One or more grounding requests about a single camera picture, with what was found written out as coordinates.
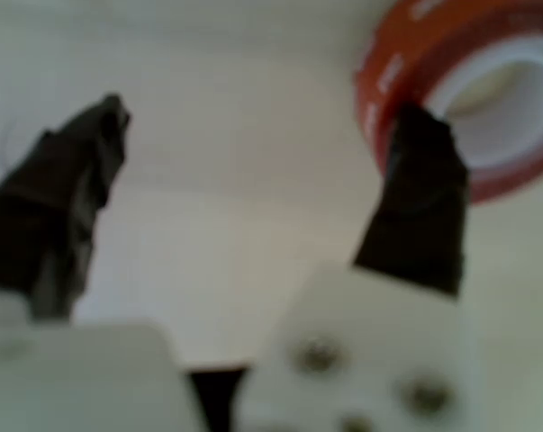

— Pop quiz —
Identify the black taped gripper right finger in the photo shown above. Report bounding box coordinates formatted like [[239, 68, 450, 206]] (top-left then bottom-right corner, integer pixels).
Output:
[[248, 103, 484, 432]]

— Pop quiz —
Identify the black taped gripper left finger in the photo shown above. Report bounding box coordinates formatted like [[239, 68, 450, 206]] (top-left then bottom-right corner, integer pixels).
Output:
[[0, 92, 132, 323]]

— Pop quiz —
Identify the red tape roll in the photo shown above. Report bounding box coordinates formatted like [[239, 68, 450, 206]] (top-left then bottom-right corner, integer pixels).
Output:
[[352, 0, 543, 208]]

